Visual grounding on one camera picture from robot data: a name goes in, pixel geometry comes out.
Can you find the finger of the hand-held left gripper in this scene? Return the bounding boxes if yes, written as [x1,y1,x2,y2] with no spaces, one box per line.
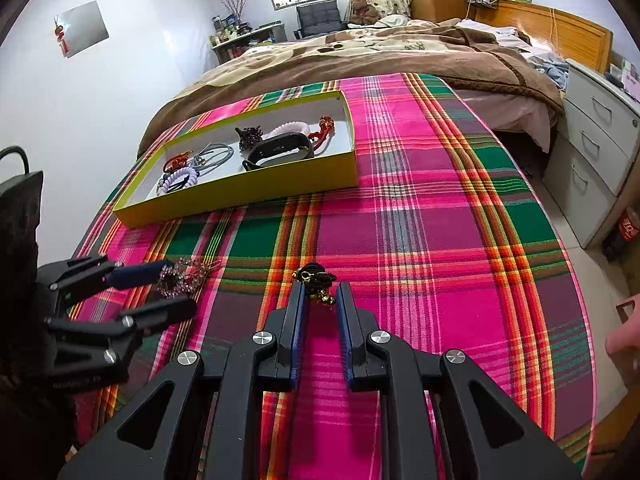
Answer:
[45,296,199,366]
[47,255,171,294]

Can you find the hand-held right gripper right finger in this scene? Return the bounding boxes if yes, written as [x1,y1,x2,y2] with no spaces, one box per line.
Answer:
[336,281,583,480]

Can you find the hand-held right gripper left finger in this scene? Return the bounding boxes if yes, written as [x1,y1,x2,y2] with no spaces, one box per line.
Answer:
[57,282,310,480]

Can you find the rhinestone hair clip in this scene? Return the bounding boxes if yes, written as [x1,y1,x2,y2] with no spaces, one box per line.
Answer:
[156,256,221,298]

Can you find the black hair tie with bells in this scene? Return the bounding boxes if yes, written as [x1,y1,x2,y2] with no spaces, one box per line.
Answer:
[292,261,337,306]

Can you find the purple spiral hair tie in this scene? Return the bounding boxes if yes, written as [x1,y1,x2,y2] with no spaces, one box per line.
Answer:
[156,169,200,196]

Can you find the grey elastic hair ties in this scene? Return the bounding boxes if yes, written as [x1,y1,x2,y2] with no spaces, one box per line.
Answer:
[189,142,236,177]

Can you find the yellow-green shallow cardboard box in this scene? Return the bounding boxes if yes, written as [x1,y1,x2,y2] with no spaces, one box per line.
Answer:
[112,91,360,228]

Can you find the dark beaded bracelet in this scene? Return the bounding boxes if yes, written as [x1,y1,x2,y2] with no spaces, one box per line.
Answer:
[236,125,265,152]

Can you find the black watch band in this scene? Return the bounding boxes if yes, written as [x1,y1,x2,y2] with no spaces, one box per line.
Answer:
[241,131,315,172]

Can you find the white spiral hair tie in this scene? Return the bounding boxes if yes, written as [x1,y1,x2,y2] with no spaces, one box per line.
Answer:
[262,119,310,143]

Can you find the pink green plaid cloth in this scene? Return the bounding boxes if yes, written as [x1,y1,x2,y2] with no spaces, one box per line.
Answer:
[67,72,598,480]

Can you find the black bag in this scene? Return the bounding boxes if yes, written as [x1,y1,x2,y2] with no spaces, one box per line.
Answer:
[0,146,46,281]

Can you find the cluttered white desk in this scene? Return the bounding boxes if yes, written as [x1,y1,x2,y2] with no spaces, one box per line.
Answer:
[209,12,288,65]

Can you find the brown beige printed blanket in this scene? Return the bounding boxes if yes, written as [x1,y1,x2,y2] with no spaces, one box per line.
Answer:
[137,17,566,156]

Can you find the pink plastic stool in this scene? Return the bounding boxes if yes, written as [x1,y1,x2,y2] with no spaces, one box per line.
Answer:
[605,295,640,371]

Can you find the white bed sheet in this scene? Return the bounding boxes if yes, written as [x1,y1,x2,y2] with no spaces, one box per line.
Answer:
[452,87,566,153]

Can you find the pink blossom branches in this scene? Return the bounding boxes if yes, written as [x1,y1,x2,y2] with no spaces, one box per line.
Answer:
[217,0,258,23]

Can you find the white drawer cabinet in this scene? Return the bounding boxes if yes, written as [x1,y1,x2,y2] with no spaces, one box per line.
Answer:
[542,57,640,251]

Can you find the soda bottle red label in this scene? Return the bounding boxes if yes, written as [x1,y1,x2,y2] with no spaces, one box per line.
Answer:
[602,205,640,261]

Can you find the grey padded chair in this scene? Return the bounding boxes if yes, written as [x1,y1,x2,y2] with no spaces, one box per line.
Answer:
[295,0,348,40]

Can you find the brown teddy bear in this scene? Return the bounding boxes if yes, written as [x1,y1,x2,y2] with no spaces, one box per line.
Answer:
[347,0,383,27]

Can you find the pale blue crumpled cloth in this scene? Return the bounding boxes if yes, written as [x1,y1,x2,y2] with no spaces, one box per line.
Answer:
[527,52,571,91]

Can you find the white pillow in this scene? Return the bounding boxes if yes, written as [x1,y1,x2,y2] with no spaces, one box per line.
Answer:
[457,17,531,51]

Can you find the wooden headboard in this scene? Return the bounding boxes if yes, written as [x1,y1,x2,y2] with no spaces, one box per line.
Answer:
[475,0,615,73]

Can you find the small red knotted bracelet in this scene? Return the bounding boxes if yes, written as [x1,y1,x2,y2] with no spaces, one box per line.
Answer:
[162,150,193,173]

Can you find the red corded beaded bracelet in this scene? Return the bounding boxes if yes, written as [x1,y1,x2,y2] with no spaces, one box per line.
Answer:
[306,115,337,153]

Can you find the silver wall poster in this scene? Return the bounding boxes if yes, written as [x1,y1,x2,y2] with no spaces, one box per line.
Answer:
[54,0,110,58]

